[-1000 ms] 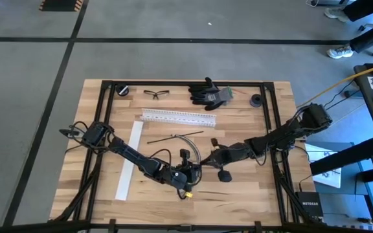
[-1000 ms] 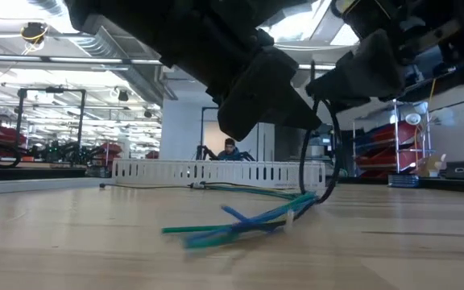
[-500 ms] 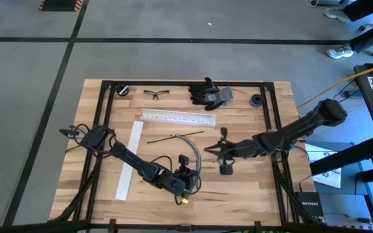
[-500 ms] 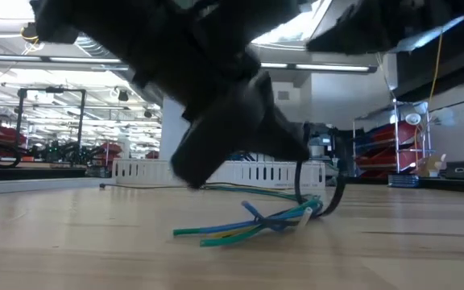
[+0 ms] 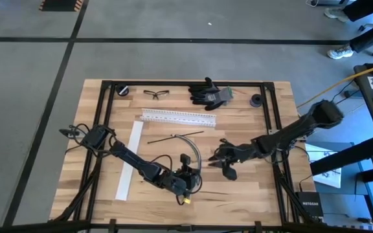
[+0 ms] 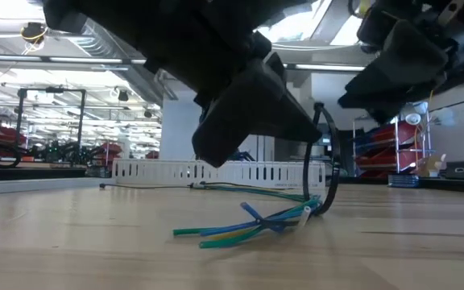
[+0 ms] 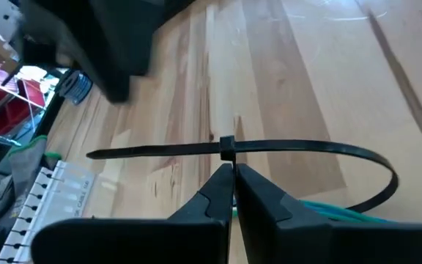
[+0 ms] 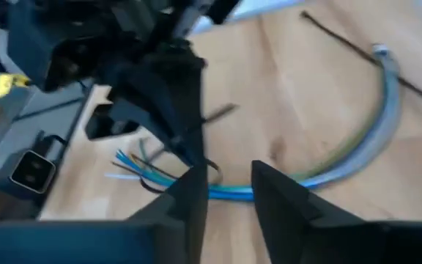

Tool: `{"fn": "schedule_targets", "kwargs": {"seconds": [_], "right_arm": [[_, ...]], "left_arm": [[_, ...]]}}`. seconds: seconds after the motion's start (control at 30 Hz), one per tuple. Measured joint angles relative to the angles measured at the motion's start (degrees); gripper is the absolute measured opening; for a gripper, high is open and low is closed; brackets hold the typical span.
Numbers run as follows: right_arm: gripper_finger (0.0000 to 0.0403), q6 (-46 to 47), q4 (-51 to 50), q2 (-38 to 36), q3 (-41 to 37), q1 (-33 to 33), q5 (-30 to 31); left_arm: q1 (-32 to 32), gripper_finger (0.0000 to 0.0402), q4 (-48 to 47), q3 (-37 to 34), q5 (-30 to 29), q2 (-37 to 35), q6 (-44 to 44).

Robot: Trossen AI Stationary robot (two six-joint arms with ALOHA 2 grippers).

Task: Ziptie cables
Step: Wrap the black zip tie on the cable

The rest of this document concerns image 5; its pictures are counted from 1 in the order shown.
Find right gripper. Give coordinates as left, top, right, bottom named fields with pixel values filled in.
left=207, top=138, right=244, bottom=181

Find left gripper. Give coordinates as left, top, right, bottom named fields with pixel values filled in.
left=170, top=153, right=203, bottom=205

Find white cable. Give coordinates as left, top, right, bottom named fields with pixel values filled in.
left=170, top=133, right=203, bottom=172

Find white slotted cable raceway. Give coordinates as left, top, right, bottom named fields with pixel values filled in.
left=140, top=107, right=218, bottom=128

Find black grey work glove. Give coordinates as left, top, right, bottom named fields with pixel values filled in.
left=191, top=96, right=229, bottom=111
left=188, top=76, right=235, bottom=106

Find flat white raceway cover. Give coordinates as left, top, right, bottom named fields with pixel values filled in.
left=115, top=120, right=144, bottom=201

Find clear safety glasses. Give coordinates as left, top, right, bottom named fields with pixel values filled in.
left=142, top=89, right=170, bottom=100

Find white printed paper sheet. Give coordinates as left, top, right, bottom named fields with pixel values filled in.
left=304, top=142, right=343, bottom=189

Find black side table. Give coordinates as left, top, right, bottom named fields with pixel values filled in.
left=309, top=60, right=373, bottom=227

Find person's foot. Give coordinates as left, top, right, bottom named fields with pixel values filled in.
left=326, top=44, right=355, bottom=60
left=322, top=6, right=350, bottom=23

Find person's leg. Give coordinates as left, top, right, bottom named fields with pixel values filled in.
left=341, top=0, right=373, bottom=22
left=349, top=16, right=373, bottom=54

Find black orange striped mat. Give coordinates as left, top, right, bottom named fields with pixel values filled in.
left=38, top=0, right=84, bottom=12

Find black network switch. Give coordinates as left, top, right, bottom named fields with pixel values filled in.
left=295, top=191, right=324, bottom=221

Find black floor cable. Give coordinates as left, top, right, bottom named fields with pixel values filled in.
left=330, top=78, right=362, bottom=105

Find yellow floor cable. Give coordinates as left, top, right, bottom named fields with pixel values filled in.
left=296, top=60, right=373, bottom=109

